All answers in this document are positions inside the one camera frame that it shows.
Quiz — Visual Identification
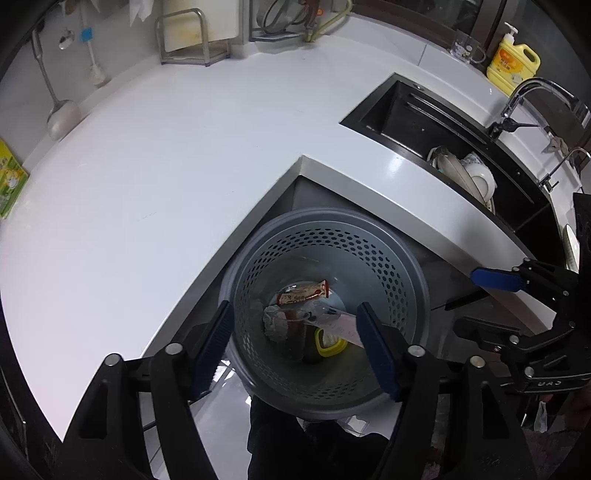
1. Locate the steel lid rack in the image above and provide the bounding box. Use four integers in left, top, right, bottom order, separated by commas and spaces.
249, 0, 315, 44

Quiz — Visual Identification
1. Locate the person's dark clothing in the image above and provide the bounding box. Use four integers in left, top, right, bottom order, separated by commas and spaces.
247, 397, 393, 480

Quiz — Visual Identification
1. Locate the yellowish gas hose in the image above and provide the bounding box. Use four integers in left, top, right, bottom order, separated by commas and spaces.
302, 0, 347, 45

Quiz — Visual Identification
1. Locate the chrome sink faucet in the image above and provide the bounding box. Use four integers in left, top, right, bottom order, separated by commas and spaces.
488, 78, 591, 140

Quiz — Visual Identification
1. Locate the steel ladle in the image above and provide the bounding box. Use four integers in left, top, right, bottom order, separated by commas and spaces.
30, 28, 82, 142

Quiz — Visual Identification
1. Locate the steel cutting board rack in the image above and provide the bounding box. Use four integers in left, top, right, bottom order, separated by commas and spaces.
154, 10, 232, 68

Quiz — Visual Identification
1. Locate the clear plastic cup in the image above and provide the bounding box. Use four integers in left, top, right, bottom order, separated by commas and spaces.
283, 302, 324, 365

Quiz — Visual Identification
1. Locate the stack of dishes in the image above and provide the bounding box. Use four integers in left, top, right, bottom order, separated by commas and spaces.
427, 145, 498, 216

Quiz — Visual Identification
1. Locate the patterned snack wrapper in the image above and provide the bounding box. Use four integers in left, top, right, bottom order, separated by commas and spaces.
277, 280, 332, 306

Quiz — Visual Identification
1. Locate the pink printed receipt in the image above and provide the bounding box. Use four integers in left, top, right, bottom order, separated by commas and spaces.
318, 307, 366, 348

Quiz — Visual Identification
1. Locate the grey perforated trash bin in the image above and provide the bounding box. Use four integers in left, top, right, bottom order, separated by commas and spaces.
219, 207, 432, 423

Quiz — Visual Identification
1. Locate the clear glass mug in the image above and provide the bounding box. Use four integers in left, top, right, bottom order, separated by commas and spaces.
450, 30, 488, 70

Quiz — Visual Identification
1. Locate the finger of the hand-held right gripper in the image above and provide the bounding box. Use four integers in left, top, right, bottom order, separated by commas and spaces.
453, 316, 561, 370
471, 258, 580, 306

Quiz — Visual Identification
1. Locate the small chrome tap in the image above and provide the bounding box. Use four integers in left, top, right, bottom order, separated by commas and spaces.
538, 148, 591, 191

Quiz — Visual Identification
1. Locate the yellow dish soap bottle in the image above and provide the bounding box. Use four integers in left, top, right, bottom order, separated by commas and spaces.
486, 22, 541, 96

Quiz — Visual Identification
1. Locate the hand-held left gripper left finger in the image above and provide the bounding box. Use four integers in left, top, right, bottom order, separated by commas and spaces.
62, 300, 235, 480

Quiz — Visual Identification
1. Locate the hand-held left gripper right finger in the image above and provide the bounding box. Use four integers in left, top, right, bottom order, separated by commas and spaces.
356, 302, 539, 480

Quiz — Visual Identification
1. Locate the yellow-green seasoning pouch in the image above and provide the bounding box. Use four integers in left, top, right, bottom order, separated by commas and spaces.
0, 138, 30, 220

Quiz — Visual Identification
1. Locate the dark steel sink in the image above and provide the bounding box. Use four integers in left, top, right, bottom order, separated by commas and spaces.
339, 73, 555, 241

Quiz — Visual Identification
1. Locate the yellow plastic lid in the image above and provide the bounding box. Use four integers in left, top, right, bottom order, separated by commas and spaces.
315, 327, 348, 359

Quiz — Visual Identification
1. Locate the white cutting board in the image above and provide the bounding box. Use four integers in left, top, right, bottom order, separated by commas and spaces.
161, 0, 239, 52

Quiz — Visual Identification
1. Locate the white bottle brush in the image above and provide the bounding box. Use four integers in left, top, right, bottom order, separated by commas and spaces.
79, 0, 110, 86

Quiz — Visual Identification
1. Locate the grey paper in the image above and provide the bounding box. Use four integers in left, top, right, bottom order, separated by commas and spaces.
262, 304, 293, 343

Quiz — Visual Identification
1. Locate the white paper towel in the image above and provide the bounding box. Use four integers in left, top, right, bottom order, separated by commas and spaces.
127, 0, 160, 24

